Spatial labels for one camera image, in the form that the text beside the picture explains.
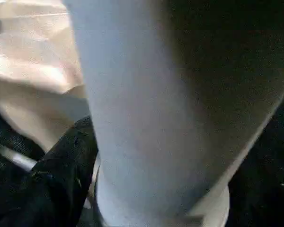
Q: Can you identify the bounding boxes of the white plastic table leg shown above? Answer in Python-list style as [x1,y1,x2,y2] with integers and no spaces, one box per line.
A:
[62,0,284,227]

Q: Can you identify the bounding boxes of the white plastic table top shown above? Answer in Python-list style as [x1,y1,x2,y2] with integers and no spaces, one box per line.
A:
[0,0,101,209]

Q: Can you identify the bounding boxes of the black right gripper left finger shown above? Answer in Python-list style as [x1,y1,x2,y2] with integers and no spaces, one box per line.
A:
[0,116,99,227]

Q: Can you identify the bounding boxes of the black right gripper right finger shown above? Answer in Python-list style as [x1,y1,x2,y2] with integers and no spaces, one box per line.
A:
[225,106,284,227]

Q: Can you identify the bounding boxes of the black plastic mat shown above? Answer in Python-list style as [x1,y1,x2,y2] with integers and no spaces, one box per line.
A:
[0,85,284,227]

